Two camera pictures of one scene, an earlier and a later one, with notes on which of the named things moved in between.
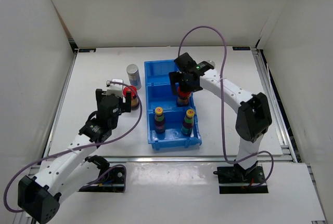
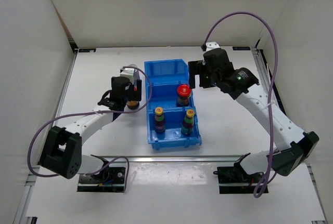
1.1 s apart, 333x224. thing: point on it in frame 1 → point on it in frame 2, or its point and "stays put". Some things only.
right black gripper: (175, 77) → (197, 68)
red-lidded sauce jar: (183, 97) stays put
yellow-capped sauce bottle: (159, 120) stays put
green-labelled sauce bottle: (188, 127) stays put
